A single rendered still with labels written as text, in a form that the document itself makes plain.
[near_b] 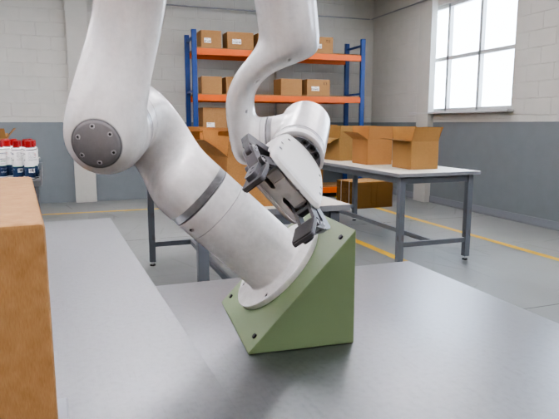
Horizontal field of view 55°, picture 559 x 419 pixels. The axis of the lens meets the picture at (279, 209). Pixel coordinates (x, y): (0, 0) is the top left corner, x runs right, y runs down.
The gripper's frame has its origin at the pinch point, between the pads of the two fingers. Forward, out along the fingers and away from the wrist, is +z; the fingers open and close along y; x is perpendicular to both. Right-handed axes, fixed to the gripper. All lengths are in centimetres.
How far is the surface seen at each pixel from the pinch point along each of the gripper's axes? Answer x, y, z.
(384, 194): -161, -277, -647
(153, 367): -30.2, -8.0, 2.5
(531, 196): 0, -336, -546
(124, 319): -43.6, -4.9, -14.1
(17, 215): 1.2, 18.9, 31.0
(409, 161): -57, -156, -391
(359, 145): -98, -137, -455
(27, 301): 0.8, 15.0, 34.8
